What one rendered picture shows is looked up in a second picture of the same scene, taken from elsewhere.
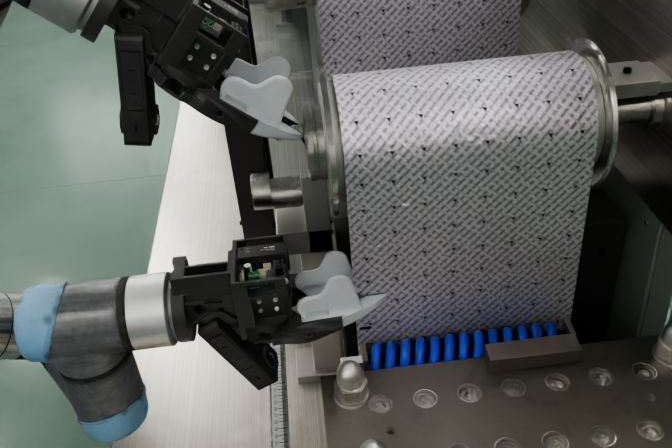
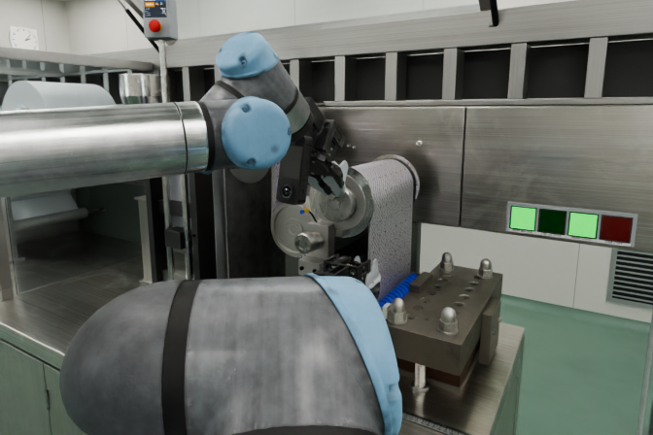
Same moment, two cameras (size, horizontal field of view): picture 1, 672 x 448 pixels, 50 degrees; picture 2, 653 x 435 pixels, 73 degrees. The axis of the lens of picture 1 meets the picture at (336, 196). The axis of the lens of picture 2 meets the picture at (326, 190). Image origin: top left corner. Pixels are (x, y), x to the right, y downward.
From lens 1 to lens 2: 0.78 m
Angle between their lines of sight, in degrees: 56
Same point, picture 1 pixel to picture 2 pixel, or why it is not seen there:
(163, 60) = (324, 148)
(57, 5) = (300, 115)
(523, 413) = (446, 296)
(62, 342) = not seen: hidden behind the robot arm
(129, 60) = (307, 150)
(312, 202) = (330, 240)
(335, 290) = (374, 268)
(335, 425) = (410, 328)
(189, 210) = not seen: hidden behind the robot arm
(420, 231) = (384, 233)
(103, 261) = not seen: outside the picture
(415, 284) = (382, 264)
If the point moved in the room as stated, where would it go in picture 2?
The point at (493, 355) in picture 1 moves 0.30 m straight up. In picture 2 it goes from (417, 284) to (423, 150)
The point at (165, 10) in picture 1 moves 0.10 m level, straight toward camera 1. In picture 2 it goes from (318, 125) to (375, 126)
